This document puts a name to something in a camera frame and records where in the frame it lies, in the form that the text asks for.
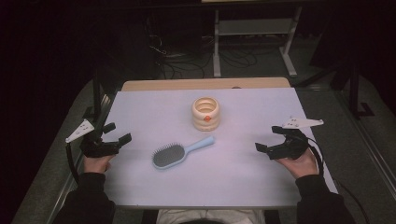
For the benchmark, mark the white metal desk frame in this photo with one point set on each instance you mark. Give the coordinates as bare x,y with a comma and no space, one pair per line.
255,27

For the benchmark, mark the white table cover sheet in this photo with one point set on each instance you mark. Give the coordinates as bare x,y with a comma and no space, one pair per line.
218,180

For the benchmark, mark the wooden table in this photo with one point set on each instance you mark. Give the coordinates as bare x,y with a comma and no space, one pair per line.
186,84

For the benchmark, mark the person's right hand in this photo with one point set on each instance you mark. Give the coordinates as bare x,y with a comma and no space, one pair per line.
302,166

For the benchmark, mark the person's left hand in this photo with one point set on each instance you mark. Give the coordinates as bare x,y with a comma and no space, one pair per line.
95,165

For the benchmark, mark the person's light clothing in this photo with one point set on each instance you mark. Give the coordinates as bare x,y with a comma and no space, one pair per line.
211,215

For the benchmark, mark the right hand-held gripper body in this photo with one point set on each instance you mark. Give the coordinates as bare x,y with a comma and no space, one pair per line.
291,147

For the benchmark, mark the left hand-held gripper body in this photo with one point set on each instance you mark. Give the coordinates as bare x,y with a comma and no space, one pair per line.
96,149

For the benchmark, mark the black metal stand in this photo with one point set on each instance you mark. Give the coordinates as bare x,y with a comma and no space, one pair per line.
355,93
97,96

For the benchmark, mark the cream ringed cup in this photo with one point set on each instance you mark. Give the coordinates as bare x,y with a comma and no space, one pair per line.
205,119

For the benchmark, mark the light blue hairbrush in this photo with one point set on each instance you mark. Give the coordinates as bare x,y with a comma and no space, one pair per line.
169,155

